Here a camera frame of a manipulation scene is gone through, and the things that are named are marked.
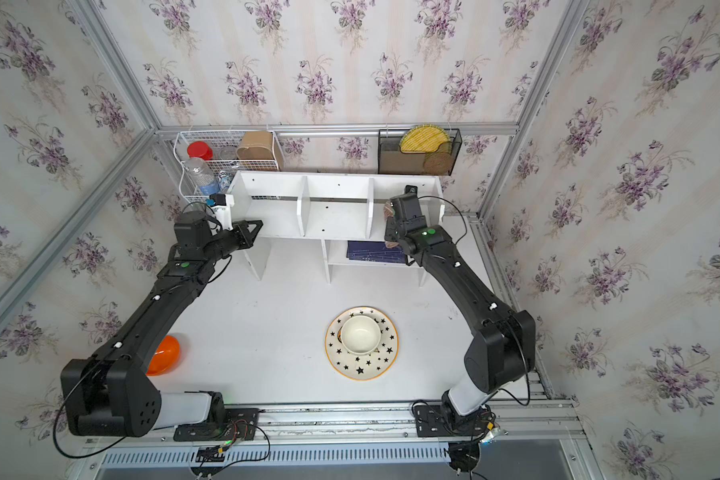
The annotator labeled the yellow woven fan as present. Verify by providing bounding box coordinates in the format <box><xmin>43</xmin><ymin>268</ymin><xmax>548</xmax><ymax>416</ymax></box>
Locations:
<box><xmin>399</xmin><ymin>125</ymin><xmax>450</xmax><ymax>153</ymax></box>

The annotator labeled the orange plastic bowl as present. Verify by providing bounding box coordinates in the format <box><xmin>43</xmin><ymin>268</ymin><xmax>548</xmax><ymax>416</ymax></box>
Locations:
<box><xmin>147</xmin><ymin>335</ymin><xmax>181</xmax><ymax>377</ymax></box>

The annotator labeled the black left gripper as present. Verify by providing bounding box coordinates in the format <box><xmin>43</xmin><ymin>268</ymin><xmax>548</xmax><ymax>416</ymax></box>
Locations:
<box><xmin>202</xmin><ymin>219</ymin><xmax>266</xmax><ymax>266</ymax></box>

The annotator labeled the white wooden bookshelf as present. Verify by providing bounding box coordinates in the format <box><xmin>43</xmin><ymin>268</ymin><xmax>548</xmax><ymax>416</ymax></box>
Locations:
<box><xmin>213</xmin><ymin>171</ymin><xmax>446</xmax><ymax>280</ymax></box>

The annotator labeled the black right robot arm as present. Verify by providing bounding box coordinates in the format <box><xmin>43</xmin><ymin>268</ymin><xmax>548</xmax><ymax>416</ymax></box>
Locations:
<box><xmin>384</xmin><ymin>185</ymin><xmax>536</xmax><ymax>418</ymax></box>

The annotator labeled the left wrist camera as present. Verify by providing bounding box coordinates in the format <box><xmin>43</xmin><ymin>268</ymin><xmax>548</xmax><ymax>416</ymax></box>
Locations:
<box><xmin>207</xmin><ymin>193</ymin><xmax>234</xmax><ymax>230</ymax></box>

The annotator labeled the brown card in mesh basket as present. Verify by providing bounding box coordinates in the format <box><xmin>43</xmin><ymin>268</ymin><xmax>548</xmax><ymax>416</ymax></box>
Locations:
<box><xmin>378</xmin><ymin>150</ymin><xmax>426</xmax><ymax>175</ymax></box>

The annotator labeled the dark blue book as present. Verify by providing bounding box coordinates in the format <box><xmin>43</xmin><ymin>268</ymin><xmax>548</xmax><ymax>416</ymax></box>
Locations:
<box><xmin>346</xmin><ymin>241</ymin><xmax>407</xmax><ymax>264</ymax></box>

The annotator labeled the brown paper box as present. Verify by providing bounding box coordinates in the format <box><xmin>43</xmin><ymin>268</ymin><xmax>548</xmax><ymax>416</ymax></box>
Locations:
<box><xmin>236</xmin><ymin>131</ymin><xmax>276</xmax><ymax>160</ymax></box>

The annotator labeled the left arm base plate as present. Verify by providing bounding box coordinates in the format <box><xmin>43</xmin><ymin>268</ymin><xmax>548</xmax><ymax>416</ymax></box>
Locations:
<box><xmin>173</xmin><ymin>408</ymin><xmax>260</xmax><ymax>442</ymax></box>

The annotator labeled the cream ceramic bowl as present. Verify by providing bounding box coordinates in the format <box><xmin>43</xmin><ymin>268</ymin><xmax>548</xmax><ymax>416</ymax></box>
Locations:
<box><xmin>339</xmin><ymin>315</ymin><xmax>382</xmax><ymax>355</ymax></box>

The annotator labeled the clear plastic bottle blue label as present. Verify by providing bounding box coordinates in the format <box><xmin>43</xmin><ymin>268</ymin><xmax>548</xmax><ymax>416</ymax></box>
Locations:
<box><xmin>185</xmin><ymin>157</ymin><xmax>220</xmax><ymax>196</ymax></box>

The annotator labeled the star patterned plate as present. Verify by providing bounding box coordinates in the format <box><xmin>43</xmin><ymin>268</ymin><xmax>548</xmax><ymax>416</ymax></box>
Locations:
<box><xmin>324</xmin><ymin>306</ymin><xmax>399</xmax><ymax>381</ymax></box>

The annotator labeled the red lidded jar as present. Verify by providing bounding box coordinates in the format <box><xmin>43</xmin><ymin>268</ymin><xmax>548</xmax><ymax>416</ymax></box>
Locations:
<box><xmin>187</xmin><ymin>141</ymin><xmax>214</xmax><ymax>161</ymax></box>

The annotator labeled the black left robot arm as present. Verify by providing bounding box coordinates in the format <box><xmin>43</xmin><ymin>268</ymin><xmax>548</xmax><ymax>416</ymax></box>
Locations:
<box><xmin>60</xmin><ymin>211</ymin><xmax>263</xmax><ymax>437</ymax></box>

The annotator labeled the black mesh basket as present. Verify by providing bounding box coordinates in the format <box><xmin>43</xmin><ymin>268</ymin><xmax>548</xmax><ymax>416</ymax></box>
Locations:
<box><xmin>377</xmin><ymin>125</ymin><xmax>462</xmax><ymax>176</ymax></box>

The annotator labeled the round cork coaster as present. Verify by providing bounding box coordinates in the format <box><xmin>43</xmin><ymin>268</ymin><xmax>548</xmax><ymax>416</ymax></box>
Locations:
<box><xmin>422</xmin><ymin>152</ymin><xmax>453</xmax><ymax>176</ymax></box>

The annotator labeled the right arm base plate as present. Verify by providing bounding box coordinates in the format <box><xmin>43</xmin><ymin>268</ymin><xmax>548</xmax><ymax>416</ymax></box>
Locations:
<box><xmin>410</xmin><ymin>400</ymin><xmax>496</xmax><ymax>438</ymax></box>

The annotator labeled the white wire basket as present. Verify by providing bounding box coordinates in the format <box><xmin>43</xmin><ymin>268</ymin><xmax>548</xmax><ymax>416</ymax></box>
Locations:
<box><xmin>171</xmin><ymin>129</ymin><xmax>284</xmax><ymax>202</ymax></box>

